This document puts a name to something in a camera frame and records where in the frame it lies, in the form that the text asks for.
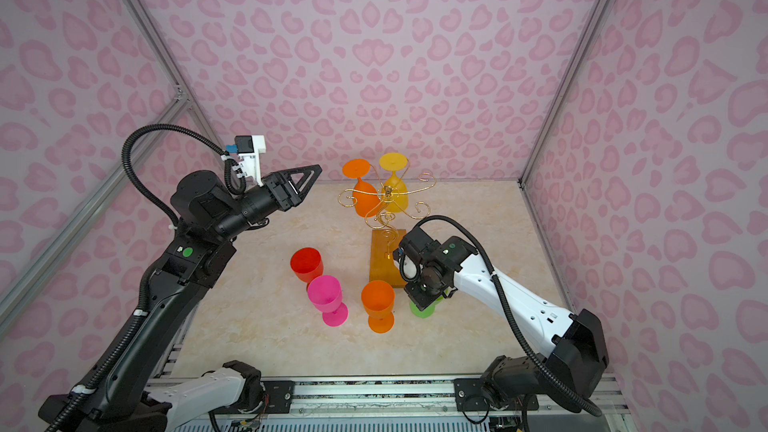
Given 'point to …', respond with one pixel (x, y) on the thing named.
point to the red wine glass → (307, 264)
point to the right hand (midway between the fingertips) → (419, 295)
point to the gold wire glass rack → (381, 216)
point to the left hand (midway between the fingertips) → (314, 165)
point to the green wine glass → (428, 311)
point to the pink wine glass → (325, 294)
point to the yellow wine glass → (395, 194)
